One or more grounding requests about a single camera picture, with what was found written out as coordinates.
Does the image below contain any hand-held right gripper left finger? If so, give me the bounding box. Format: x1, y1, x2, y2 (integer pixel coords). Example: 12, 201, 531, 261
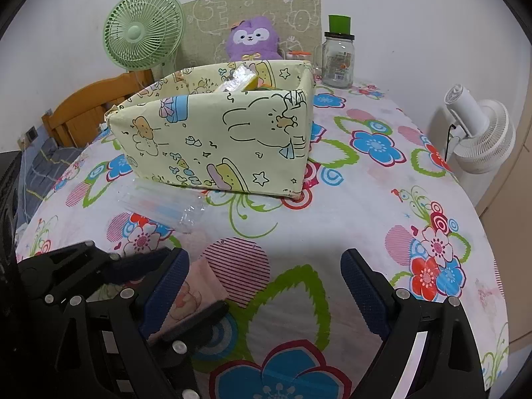
56, 248, 191, 399

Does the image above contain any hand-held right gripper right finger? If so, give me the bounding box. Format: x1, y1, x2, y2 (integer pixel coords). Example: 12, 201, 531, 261
341, 248, 487, 399

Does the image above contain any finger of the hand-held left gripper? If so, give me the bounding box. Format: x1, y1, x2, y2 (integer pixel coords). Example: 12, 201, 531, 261
19, 240, 171, 305
160, 300, 230, 399

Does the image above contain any pink tissue packet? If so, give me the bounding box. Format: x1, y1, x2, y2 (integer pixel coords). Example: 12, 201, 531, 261
147, 258, 229, 341

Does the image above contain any yellow printed storage box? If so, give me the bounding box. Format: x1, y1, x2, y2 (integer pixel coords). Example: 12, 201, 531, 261
104, 59, 315, 199

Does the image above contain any blue plaid bedding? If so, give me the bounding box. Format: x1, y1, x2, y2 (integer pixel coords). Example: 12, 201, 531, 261
17, 137, 90, 225

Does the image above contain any clear plastic packet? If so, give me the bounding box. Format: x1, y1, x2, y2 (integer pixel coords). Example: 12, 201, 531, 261
118, 189, 206, 233
216, 63, 256, 92

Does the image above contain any orange wooden chair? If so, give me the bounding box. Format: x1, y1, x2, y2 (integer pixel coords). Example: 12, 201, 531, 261
42, 68, 155, 148

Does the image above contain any white fan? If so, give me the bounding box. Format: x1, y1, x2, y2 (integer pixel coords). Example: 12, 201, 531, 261
444, 84, 516, 175

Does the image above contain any green desk fan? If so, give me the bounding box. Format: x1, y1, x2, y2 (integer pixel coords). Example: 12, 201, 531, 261
103, 0, 186, 81

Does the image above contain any glass jar with green lid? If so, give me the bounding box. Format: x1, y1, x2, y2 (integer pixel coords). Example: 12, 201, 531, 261
313, 14, 355, 89

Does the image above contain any purple plush toy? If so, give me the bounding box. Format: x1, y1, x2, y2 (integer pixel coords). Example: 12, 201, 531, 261
225, 15, 283, 62

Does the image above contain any black cable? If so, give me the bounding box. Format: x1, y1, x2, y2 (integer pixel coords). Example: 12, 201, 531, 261
446, 122, 458, 163

